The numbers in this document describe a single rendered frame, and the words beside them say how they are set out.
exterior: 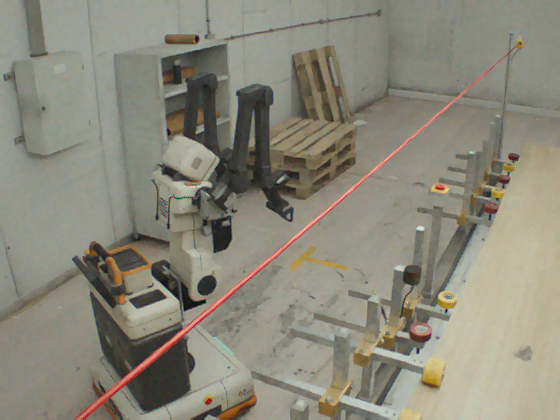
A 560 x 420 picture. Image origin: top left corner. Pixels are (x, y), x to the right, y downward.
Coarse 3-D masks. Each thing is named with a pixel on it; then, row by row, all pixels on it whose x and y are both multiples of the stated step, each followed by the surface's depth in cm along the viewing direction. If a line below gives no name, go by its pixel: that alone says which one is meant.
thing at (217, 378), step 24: (192, 336) 290; (96, 360) 270; (192, 360) 273; (216, 360) 272; (96, 384) 269; (192, 384) 255; (216, 384) 255; (240, 384) 260; (144, 408) 239; (168, 408) 240; (192, 408) 245; (216, 408) 254; (240, 408) 265
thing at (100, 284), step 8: (88, 256) 240; (96, 256) 240; (80, 264) 226; (88, 264) 237; (96, 264) 241; (88, 272) 219; (96, 272) 230; (96, 280) 215; (104, 280) 224; (96, 288) 216; (104, 288) 220; (112, 288) 217; (120, 288) 218; (104, 296) 220; (112, 304) 223
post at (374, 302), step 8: (376, 296) 169; (368, 304) 169; (376, 304) 168; (368, 312) 170; (376, 312) 169; (368, 320) 171; (376, 320) 170; (368, 328) 172; (376, 328) 171; (368, 336) 173; (376, 336) 173; (368, 368) 178; (368, 376) 180; (368, 384) 181; (368, 392) 182
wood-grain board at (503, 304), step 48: (528, 144) 392; (528, 192) 305; (528, 240) 250; (480, 288) 213; (528, 288) 212; (480, 336) 185; (528, 336) 183; (432, 384) 163; (480, 384) 162; (528, 384) 160
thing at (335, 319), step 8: (320, 312) 209; (328, 312) 209; (320, 320) 209; (328, 320) 207; (336, 320) 205; (344, 320) 204; (352, 320) 203; (360, 320) 203; (352, 328) 203; (360, 328) 201; (400, 336) 193; (408, 336) 193; (408, 344) 193; (416, 344) 191; (424, 344) 191
